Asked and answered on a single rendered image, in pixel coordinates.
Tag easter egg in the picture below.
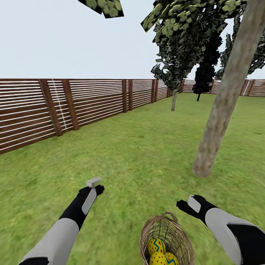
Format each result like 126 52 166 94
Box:
164 251 179 265
149 250 167 265
148 236 167 258

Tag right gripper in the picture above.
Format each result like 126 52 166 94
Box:
176 200 199 219

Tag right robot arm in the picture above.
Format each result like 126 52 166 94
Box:
176 195 265 265

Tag wicker basket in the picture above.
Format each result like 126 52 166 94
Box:
139 211 195 265

